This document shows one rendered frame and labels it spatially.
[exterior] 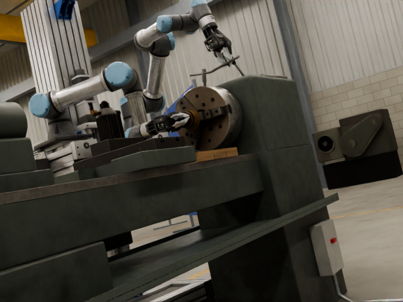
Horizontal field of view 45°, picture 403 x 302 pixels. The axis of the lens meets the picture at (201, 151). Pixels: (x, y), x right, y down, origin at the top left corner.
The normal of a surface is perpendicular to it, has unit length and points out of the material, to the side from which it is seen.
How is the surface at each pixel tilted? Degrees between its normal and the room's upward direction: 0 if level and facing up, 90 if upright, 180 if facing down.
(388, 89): 90
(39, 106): 91
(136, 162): 90
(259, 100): 90
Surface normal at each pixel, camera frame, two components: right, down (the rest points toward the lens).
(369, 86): -0.57, 0.07
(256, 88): 0.80, -0.22
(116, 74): -0.04, -0.07
